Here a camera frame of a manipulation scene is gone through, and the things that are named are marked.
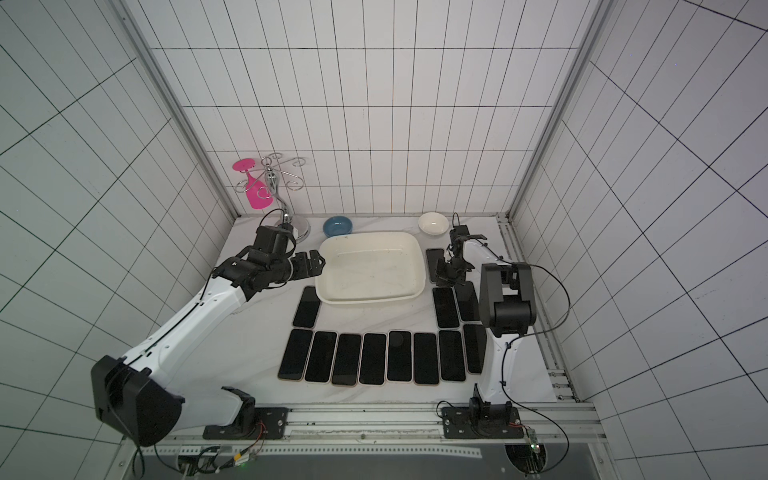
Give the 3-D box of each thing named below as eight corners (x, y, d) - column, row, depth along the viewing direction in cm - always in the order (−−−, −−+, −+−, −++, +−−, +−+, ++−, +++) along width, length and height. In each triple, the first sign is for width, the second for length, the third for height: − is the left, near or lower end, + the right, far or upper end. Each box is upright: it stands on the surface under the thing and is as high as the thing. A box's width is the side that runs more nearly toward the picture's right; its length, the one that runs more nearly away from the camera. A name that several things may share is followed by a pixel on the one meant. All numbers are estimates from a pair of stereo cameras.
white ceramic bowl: (419, 235, 113) (420, 229, 110) (417, 218, 118) (418, 212, 116) (449, 235, 113) (450, 229, 110) (446, 218, 118) (447, 212, 116)
